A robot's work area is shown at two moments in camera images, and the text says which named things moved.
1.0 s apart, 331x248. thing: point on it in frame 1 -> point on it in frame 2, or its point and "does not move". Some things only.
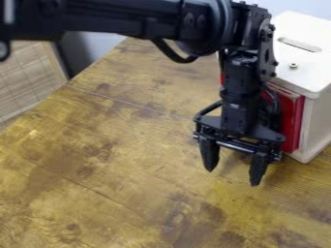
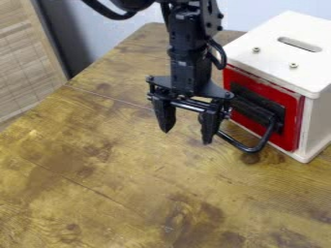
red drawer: x=291 y=108 does not move
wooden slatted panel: x=31 y=75 does not move
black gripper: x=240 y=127 -> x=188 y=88
